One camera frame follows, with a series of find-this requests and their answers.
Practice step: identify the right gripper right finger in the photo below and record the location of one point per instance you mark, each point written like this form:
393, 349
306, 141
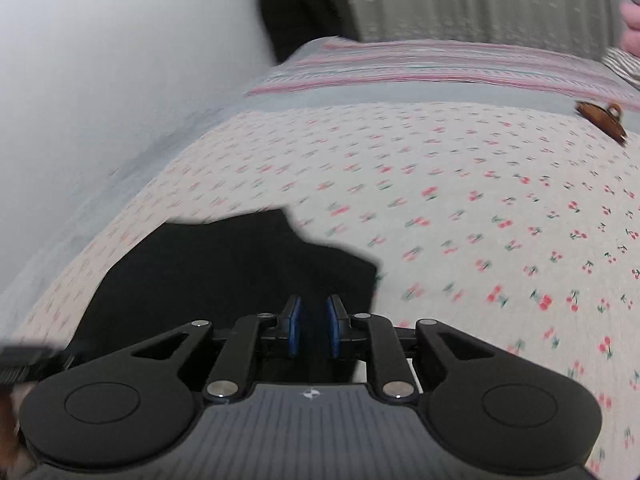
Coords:
373, 339

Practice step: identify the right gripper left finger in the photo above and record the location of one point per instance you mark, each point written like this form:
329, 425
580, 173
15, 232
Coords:
253, 340

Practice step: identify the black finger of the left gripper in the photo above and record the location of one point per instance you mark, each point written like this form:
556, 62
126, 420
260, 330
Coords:
24, 364

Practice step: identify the black pants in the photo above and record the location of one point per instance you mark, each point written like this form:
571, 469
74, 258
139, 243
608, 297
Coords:
220, 272

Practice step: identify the cherry print bed sheet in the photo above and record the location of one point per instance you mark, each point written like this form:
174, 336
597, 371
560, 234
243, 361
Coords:
519, 227

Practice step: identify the pink striped blanket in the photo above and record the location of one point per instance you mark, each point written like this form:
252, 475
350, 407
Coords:
339, 62

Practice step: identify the brown hair claw clip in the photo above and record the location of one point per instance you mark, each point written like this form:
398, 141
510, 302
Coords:
607, 119

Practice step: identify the dark hanging clothes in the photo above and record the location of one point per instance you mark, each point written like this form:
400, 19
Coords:
290, 24

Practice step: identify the striped folded garment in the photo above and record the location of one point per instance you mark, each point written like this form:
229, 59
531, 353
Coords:
623, 64

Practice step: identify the grey star curtain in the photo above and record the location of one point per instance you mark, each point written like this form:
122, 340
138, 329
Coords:
584, 28

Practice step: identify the pink folded garment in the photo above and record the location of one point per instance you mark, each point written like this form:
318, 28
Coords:
630, 41

